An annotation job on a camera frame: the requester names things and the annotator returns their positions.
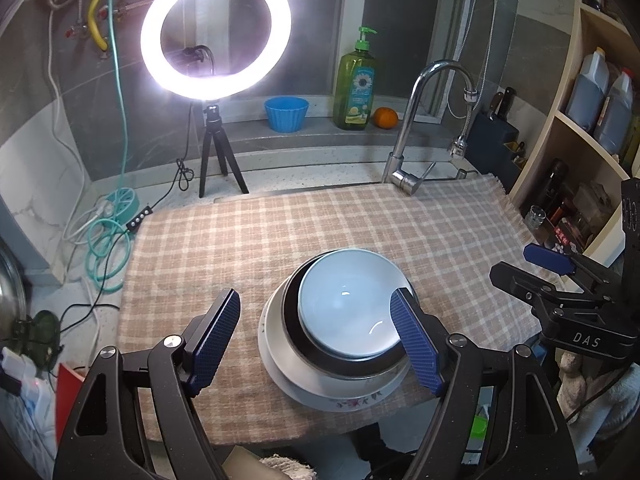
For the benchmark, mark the dark blue knife block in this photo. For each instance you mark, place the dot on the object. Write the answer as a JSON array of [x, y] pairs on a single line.
[[487, 150]]

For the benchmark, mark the light blue bowl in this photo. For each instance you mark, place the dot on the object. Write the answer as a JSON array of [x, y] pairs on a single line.
[[343, 303]]

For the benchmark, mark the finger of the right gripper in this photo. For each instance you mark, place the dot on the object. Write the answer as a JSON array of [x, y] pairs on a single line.
[[548, 259]]

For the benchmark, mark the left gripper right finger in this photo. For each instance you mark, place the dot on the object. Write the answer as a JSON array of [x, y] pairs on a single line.
[[526, 437]]

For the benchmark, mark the checkered beige table cloth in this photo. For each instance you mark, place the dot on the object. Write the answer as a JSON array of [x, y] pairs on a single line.
[[445, 238]]

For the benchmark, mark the steel pot lid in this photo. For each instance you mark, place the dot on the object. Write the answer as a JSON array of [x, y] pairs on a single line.
[[13, 301]]

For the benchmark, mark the small glass cup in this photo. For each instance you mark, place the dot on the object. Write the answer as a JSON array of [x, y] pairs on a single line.
[[535, 218]]

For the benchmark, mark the floral white deep plate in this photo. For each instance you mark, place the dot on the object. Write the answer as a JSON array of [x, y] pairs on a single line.
[[311, 387]]

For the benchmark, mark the dark sauce jug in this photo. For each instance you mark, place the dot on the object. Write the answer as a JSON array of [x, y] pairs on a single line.
[[613, 122], [589, 90]]

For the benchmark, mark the wooden shelf unit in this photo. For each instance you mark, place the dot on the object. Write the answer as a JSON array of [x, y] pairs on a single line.
[[561, 137]]

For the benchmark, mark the teal power strip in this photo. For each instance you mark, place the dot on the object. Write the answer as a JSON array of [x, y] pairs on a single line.
[[121, 205]]

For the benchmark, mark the orange fruit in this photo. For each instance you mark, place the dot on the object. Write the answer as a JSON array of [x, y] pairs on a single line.
[[385, 118]]

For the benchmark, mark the blue silicone cup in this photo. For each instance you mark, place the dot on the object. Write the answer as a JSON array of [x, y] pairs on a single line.
[[286, 114]]

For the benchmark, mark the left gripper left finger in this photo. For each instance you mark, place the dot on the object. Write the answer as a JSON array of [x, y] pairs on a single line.
[[104, 437]]

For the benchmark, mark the black mini tripod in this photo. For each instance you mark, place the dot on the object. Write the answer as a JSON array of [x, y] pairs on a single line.
[[215, 136]]

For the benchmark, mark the green dish soap bottle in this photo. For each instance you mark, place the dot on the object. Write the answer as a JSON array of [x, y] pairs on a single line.
[[354, 92]]

